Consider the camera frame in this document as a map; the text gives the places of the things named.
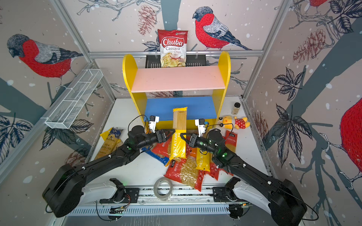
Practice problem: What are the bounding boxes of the small spice jar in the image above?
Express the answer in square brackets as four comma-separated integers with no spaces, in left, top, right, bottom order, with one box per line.
[232,102,241,115]

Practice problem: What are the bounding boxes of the red macaroni bag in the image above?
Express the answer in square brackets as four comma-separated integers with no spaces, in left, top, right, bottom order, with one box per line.
[164,157,205,192]
[152,140,171,158]

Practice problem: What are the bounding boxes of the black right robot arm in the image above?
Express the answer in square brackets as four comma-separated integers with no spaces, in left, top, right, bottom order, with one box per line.
[180,129,307,226]

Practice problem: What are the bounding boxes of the red spaghetti bag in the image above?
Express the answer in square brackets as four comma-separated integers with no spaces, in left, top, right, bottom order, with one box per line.
[225,131,238,153]
[208,166,220,181]

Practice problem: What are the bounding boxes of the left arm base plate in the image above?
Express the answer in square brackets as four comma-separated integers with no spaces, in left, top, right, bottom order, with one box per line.
[99,188,140,204]

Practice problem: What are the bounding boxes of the white wire mesh basket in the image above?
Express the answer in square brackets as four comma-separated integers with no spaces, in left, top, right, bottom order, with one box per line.
[45,69,103,129]

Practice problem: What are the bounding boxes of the dark blue spaghetti bag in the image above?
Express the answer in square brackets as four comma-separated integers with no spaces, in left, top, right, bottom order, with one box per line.
[108,127,123,141]

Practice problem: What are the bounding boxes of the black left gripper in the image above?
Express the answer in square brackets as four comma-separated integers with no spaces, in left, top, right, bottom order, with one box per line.
[136,129,175,151]

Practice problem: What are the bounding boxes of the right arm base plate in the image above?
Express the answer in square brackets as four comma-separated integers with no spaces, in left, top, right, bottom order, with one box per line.
[210,186,249,203]

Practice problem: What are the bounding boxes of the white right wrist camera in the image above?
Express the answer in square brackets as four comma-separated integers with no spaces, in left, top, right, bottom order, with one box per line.
[195,119,208,137]

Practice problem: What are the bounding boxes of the yellow plush toy red dress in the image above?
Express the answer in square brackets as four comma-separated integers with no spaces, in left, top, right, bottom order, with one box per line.
[218,115,250,130]

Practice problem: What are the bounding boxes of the yellow shelf pink blue boards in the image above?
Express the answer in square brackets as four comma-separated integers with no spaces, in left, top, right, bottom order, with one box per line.
[123,51,231,130]

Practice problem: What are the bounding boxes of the clear tape roll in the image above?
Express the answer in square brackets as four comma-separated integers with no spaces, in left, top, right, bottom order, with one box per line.
[153,177,173,202]

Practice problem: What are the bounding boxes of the black rack behind shelf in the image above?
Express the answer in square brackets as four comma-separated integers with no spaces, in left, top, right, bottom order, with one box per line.
[145,55,206,68]

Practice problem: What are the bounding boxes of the red Chuba cassava chips bag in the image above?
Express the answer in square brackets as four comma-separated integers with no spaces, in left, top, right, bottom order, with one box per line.
[158,29,188,67]

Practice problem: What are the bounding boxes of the yellow Pastatime spaghetti bag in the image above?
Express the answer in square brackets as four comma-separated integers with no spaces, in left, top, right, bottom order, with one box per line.
[170,107,187,160]
[196,150,210,172]

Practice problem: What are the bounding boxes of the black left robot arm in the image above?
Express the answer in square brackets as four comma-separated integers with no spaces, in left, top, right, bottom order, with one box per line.
[42,125,175,218]

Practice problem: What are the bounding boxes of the red macaroni bag lower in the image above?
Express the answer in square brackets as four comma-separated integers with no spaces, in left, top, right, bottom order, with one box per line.
[164,157,205,192]

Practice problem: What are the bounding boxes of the orange Pastatime pasta bag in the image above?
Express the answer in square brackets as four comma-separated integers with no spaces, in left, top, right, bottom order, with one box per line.
[186,146,197,158]

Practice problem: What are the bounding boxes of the red macaroni bag upper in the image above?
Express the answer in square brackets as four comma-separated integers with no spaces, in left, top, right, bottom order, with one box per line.
[152,140,171,158]

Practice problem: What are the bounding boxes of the blue orange pasta bag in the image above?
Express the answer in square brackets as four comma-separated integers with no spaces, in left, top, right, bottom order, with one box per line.
[141,145,169,166]

